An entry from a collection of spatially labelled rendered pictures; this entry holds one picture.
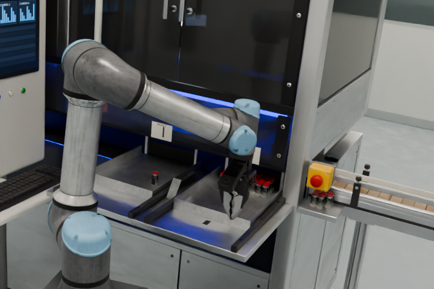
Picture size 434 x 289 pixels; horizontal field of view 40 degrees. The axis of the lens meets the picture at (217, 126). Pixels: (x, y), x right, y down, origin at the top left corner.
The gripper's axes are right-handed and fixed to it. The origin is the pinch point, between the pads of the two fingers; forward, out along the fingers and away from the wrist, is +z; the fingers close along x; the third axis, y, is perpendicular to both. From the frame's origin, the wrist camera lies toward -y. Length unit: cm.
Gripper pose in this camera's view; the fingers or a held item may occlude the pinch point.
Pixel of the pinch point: (230, 216)
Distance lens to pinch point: 178.9
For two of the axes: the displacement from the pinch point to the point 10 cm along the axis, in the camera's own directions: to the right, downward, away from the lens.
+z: -1.0, 9.5, 2.9
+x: -8.9, -2.2, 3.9
